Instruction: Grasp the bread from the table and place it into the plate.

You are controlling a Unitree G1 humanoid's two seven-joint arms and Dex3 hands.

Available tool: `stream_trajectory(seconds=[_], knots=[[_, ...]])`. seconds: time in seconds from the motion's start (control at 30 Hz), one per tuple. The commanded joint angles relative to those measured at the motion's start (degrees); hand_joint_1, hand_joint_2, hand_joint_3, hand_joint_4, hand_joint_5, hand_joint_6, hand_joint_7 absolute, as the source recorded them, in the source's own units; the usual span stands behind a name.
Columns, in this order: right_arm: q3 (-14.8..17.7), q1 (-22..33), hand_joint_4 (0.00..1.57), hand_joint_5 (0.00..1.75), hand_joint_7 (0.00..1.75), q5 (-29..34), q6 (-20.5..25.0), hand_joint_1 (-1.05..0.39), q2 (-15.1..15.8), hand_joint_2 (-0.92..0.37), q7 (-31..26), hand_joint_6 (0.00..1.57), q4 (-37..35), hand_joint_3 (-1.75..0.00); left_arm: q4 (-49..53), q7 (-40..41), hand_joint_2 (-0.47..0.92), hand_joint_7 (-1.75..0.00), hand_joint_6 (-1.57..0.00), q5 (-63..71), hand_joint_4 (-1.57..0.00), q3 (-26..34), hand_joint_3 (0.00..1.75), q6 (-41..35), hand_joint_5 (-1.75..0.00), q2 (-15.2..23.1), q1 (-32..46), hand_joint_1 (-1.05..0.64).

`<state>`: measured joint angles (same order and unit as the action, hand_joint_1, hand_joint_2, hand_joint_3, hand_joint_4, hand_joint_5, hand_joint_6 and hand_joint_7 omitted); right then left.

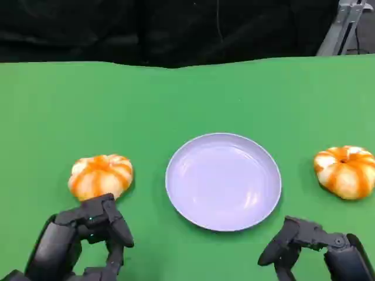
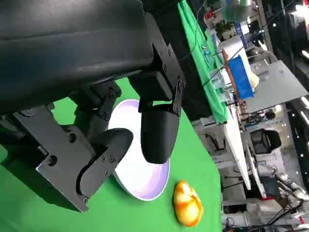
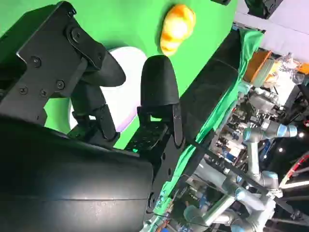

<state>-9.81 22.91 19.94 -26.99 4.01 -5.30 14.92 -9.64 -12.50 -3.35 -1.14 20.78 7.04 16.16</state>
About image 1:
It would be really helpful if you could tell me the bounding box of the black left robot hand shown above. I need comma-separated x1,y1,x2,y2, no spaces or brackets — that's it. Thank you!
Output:
0,193,135,281

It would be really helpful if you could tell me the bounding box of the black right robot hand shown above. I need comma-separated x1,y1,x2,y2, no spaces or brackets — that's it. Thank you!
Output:
257,215,375,281

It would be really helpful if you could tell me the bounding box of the orange white toy bread roll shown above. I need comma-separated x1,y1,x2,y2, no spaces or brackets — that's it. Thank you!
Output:
67,154,134,202
313,145,375,201

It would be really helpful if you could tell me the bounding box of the lilac plate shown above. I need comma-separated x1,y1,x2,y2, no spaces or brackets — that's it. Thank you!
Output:
165,132,282,232

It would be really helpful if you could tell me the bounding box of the green table cloth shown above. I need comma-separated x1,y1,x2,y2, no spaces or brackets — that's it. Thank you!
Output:
0,53,375,281

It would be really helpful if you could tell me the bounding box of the black backdrop curtain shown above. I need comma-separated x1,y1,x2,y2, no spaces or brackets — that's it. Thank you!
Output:
0,0,340,69

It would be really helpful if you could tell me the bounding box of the black cable by frame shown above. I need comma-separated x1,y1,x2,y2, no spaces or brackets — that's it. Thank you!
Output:
353,25,371,55

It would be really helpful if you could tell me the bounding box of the grey metal frame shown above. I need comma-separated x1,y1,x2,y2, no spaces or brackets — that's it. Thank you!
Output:
316,0,375,56

